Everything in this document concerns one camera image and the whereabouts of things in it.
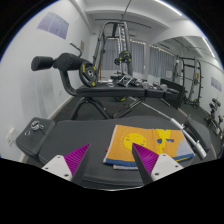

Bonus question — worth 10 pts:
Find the grey smith machine frame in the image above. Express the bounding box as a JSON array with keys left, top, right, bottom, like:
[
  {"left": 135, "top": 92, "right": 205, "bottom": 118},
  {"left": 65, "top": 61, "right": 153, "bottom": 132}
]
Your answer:
[{"left": 91, "top": 20, "right": 134, "bottom": 81}]

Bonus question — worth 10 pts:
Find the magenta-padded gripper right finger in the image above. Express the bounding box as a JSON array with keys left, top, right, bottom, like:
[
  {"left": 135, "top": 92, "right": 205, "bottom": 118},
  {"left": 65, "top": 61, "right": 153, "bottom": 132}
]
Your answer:
[{"left": 131, "top": 143, "right": 184, "bottom": 185}]

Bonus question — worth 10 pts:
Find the small purple wall poster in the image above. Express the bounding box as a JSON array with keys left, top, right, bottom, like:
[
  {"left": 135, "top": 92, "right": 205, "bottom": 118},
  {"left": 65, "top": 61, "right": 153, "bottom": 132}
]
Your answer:
[{"left": 210, "top": 76, "right": 223, "bottom": 93}]

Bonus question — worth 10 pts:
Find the small black bench pad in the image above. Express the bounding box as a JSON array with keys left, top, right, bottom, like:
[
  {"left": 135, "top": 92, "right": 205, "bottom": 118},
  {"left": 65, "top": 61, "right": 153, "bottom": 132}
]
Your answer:
[{"left": 184, "top": 117, "right": 215, "bottom": 152}]

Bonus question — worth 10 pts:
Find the white wall socket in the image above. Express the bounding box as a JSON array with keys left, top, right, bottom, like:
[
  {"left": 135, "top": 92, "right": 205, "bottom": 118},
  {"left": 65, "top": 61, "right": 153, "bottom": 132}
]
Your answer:
[{"left": 4, "top": 128, "right": 17, "bottom": 148}]

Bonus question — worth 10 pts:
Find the chrome barbell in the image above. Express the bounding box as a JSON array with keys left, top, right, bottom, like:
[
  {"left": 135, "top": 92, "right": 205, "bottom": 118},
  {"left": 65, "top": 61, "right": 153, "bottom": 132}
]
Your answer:
[{"left": 141, "top": 101, "right": 208, "bottom": 160}]

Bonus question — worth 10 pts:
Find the black padded workout bench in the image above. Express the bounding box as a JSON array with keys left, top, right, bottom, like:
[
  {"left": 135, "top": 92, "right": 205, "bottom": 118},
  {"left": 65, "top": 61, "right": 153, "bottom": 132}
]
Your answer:
[{"left": 15, "top": 115, "right": 201, "bottom": 191}]

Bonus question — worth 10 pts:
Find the wide grey curtain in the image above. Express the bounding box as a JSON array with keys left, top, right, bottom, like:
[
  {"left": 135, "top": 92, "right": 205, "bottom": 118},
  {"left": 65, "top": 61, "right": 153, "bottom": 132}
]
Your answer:
[{"left": 99, "top": 38, "right": 146, "bottom": 75}]

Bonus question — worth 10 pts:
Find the long ceiling light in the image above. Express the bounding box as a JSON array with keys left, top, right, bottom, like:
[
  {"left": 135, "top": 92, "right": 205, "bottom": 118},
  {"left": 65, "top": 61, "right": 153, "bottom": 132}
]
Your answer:
[
  {"left": 154, "top": 0, "right": 183, "bottom": 16},
  {"left": 201, "top": 36, "right": 216, "bottom": 58}
]

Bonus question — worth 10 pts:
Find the group of dumbbells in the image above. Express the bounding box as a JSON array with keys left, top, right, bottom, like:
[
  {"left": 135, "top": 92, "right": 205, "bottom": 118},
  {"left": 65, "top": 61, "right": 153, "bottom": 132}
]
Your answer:
[{"left": 109, "top": 73, "right": 168, "bottom": 93}]

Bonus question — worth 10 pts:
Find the black power rack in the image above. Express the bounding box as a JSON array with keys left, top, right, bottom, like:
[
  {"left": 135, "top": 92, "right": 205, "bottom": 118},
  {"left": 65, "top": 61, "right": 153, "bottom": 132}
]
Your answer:
[{"left": 173, "top": 55, "right": 204, "bottom": 109}]

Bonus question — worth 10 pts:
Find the orange yellow printed towel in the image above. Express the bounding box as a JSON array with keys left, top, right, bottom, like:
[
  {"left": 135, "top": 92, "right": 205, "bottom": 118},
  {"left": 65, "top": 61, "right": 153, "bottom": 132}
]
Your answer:
[{"left": 103, "top": 124, "right": 196, "bottom": 171}]

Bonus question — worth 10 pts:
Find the small black yellow weight plate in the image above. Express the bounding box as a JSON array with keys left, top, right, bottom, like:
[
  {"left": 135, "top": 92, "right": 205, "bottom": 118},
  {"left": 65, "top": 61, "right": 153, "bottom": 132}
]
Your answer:
[{"left": 114, "top": 50, "right": 133, "bottom": 66}]

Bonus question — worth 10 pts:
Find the narrow grey curtain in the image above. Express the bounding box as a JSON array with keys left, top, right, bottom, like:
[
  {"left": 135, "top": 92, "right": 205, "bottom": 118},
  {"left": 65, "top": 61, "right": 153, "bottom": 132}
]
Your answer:
[{"left": 148, "top": 45, "right": 176, "bottom": 80}]

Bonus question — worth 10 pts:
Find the metal carabiner clip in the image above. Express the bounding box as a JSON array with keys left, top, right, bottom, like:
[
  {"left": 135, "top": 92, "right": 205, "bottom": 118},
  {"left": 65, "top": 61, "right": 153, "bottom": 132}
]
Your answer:
[{"left": 24, "top": 120, "right": 45, "bottom": 137}]

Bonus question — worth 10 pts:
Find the black bench with leg rollers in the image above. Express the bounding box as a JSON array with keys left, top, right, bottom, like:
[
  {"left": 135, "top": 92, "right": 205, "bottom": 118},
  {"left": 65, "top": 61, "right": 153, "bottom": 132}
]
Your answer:
[{"left": 30, "top": 52, "right": 181, "bottom": 120}]

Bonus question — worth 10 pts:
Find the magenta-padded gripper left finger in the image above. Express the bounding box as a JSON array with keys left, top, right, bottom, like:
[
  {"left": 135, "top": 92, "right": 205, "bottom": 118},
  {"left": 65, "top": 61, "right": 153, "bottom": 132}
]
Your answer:
[{"left": 41, "top": 143, "right": 92, "bottom": 185}]

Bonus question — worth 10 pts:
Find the black plyo box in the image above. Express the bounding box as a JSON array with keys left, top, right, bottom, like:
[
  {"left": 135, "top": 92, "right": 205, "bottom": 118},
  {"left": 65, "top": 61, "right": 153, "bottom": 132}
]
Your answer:
[{"left": 160, "top": 78, "right": 185, "bottom": 110}]

